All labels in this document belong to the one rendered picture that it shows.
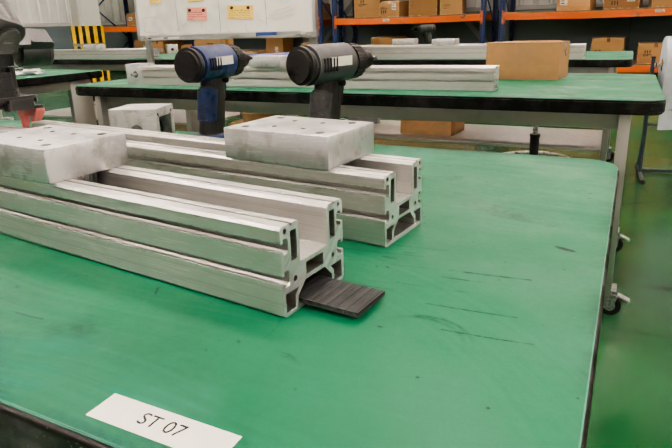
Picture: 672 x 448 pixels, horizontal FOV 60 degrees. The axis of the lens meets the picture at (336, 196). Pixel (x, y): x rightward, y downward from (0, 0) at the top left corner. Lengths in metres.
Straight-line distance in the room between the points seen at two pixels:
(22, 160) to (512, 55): 2.14
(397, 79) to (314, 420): 1.93
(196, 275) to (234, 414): 0.20
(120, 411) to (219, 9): 3.85
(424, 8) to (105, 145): 9.95
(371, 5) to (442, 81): 8.82
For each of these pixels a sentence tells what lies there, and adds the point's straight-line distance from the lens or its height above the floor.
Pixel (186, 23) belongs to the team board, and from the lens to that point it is 4.38.
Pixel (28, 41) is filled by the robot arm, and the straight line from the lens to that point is 1.26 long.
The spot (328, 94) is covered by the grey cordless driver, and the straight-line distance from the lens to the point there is 0.91.
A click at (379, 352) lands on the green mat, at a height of 0.78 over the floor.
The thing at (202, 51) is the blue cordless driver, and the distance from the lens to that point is 1.01.
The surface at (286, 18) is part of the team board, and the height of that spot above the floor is 1.07.
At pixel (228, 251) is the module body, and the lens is 0.54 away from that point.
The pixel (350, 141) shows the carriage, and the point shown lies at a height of 0.89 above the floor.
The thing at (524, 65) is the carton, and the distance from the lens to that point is 2.59.
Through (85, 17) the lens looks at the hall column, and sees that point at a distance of 9.25.
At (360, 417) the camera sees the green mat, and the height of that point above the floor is 0.78.
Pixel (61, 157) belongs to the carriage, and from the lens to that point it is 0.73.
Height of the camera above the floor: 1.03
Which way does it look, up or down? 17 degrees down
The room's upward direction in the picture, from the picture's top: 2 degrees counter-clockwise
